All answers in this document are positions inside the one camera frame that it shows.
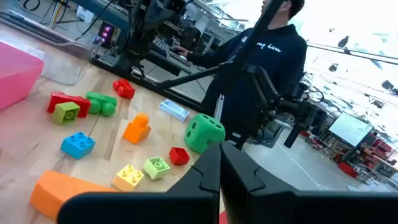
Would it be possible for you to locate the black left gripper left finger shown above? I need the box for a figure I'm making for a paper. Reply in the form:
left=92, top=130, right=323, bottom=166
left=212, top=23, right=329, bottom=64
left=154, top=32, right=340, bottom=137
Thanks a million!
left=57, top=142, right=221, bottom=224

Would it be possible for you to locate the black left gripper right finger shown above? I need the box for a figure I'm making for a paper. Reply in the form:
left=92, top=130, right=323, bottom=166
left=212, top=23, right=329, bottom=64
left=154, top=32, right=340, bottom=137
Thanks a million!
left=220, top=140, right=398, bottom=224

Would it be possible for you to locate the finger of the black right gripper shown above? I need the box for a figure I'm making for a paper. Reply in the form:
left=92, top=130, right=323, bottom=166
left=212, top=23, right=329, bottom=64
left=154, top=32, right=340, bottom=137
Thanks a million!
left=283, top=123, right=307, bottom=149

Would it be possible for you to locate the small red square block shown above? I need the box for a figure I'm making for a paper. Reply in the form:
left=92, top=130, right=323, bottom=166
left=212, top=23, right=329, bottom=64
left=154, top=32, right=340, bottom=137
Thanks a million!
left=169, top=146, right=191, bottom=166

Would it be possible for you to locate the green foam die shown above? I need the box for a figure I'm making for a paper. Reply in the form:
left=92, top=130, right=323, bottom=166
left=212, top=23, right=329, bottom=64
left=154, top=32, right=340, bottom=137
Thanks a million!
left=183, top=113, right=226, bottom=156

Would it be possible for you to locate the orange block with round stud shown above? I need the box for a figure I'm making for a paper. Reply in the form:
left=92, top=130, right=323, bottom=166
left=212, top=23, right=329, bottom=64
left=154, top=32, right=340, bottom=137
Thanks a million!
left=123, top=113, right=152, bottom=146

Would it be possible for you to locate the blue playing card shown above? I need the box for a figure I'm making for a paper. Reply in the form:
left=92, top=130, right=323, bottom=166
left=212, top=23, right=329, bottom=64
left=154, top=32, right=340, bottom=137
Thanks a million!
left=159, top=98, right=190, bottom=123

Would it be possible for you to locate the red block with round studs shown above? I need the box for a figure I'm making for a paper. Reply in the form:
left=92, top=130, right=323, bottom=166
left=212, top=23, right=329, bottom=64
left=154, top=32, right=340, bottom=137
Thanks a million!
left=112, top=78, right=136, bottom=100

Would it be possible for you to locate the green block with round studs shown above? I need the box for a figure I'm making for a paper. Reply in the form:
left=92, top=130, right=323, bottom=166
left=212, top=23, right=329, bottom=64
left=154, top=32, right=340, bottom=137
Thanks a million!
left=85, top=91, right=118, bottom=118

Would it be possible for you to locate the large orange sloped block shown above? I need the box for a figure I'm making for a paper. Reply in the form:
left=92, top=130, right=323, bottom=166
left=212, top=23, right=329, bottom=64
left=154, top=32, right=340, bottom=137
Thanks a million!
left=29, top=169, right=118, bottom=222

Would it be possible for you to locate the small pale green block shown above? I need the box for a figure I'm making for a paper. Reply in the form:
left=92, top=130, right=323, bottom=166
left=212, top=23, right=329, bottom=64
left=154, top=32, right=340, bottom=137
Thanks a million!
left=142, top=156, right=172, bottom=180

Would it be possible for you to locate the lit computer monitor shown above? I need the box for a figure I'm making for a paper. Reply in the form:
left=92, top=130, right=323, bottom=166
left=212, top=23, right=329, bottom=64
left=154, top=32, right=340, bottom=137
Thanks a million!
left=328, top=111, right=374, bottom=147

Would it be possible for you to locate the pale yellow square block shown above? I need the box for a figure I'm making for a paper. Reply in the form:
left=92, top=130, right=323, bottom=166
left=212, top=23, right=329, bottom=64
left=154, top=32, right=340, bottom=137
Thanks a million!
left=111, top=164, right=145, bottom=192

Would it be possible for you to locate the person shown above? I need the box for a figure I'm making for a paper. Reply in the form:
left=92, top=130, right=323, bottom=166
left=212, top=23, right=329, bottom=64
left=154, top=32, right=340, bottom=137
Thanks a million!
left=172, top=0, right=308, bottom=150

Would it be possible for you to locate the blue four-stud block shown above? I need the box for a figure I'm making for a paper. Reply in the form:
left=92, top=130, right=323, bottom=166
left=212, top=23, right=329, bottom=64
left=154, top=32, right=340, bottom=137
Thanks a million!
left=60, top=131, right=96, bottom=161

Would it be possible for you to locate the small olive green block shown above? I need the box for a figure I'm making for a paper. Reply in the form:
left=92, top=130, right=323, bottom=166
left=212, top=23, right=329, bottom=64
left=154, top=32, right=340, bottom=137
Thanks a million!
left=51, top=101, right=81, bottom=126

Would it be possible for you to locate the black keyboard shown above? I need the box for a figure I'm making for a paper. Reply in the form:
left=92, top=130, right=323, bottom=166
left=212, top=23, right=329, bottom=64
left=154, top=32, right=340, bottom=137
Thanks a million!
left=150, top=36, right=171, bottom=58

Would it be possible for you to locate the long red toy block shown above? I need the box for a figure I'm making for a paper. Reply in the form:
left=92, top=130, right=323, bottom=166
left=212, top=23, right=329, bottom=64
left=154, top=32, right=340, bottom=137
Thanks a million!
left=46, top=91, right=91, bottom=119

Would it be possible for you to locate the clear plastic bin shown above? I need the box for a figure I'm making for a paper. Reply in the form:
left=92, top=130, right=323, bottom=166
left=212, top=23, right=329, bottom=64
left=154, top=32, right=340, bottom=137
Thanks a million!
left=0, top=33, right=105, bottom=86

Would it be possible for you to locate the black device with pink lights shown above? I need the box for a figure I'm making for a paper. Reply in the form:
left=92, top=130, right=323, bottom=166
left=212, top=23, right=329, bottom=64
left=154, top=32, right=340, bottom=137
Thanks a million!
left=97, top=21, right=115, bottom=48

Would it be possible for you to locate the pink plastic bin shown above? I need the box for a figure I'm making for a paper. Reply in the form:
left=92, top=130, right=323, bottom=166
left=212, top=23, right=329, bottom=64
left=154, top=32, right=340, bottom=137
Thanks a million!
left=0, top=42, right=45, bottom=110

